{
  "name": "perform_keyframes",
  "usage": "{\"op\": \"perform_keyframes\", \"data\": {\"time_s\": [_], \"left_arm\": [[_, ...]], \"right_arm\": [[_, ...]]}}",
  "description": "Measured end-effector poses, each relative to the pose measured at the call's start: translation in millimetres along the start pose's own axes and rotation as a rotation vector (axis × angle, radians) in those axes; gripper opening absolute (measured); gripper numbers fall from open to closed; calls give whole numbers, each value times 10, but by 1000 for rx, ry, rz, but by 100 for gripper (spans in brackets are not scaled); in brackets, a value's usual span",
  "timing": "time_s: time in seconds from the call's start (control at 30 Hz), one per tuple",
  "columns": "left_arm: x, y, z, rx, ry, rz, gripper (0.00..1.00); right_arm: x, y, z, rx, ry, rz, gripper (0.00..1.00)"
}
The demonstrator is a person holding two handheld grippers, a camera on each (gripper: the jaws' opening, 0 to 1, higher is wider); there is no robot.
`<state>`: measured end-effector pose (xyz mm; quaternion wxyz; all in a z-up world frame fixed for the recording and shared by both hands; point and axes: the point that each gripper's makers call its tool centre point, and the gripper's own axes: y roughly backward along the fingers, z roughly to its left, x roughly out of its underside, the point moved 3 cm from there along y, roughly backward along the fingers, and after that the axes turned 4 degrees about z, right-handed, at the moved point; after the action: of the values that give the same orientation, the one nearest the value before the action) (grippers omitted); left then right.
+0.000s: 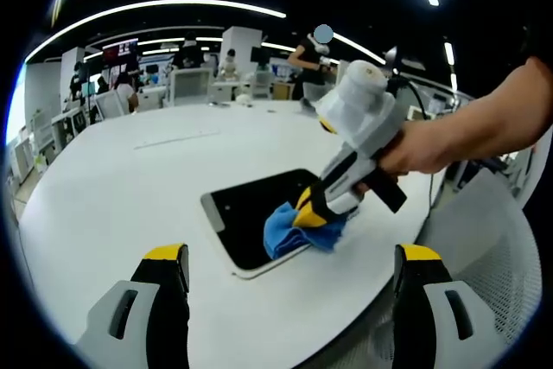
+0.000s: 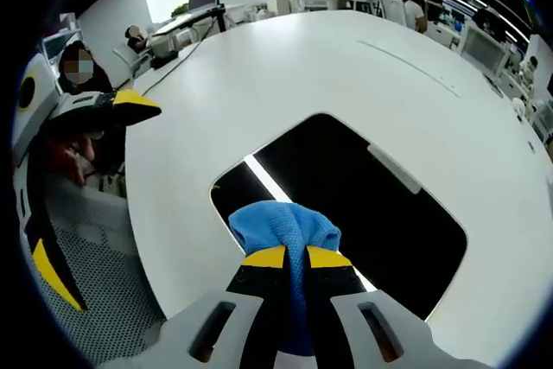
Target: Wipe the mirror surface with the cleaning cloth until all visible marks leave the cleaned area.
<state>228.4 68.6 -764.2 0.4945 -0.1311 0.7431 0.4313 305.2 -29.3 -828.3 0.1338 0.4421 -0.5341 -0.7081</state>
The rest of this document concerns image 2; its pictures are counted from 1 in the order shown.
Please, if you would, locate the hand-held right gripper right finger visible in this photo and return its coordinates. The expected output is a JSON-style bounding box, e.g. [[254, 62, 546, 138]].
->
[[305, 245, 496, 369]]

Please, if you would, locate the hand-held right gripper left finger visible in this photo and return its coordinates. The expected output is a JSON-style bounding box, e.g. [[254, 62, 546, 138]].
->
[[101, 244, 287, 369]]

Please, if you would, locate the black glass tablet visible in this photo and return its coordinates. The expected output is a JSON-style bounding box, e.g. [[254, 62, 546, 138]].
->
[[209, 112, 469, 322]]

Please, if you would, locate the blue cleaning cloth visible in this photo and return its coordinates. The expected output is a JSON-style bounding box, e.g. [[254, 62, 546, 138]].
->
[[227, 200, 342, 357]]

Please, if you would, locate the grey mesh chair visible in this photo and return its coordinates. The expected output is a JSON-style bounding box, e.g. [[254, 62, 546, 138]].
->
[[41, 174, 168, 366]]

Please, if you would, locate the white monitor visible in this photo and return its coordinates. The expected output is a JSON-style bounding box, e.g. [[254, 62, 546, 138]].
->
[[461, 25, 511, 80]]

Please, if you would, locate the black cable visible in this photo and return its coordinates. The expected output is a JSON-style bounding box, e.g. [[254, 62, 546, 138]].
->
[[142, 38, 204, 96]]

